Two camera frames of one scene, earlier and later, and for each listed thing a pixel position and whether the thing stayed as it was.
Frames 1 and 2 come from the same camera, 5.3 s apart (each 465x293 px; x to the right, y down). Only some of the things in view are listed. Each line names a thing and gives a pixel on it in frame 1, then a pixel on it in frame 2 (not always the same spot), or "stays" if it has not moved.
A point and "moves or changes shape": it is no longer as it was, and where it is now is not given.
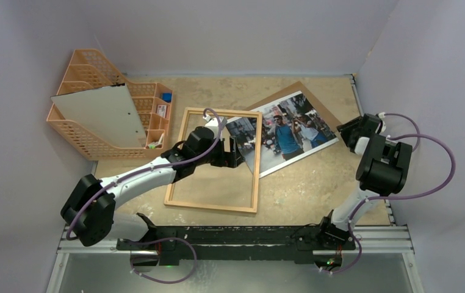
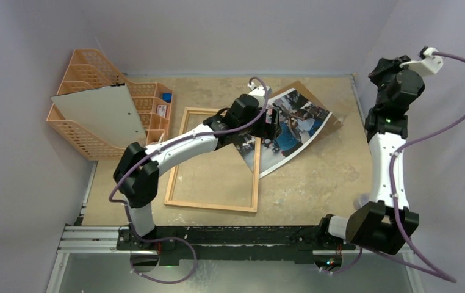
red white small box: [162, 110] stays
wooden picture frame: [192, 110] stays
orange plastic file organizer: [90, 69] stays
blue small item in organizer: [167, 97] stays
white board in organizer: [107, 112] stays
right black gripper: [346, 132] to [384, 66]
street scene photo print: [291, 129] moves or changes shape
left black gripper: [231, 159] to [273, 127]
